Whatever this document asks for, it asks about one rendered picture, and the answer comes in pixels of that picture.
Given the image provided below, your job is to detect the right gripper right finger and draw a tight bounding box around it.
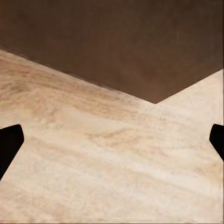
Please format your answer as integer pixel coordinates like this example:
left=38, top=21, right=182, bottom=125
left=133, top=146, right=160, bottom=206
left=209, top=124, right=224, bottom=161

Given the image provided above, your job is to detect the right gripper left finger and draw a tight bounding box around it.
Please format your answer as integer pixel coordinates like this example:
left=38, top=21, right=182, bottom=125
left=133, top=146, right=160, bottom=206
left=0, top=124, right=24, bottom=180

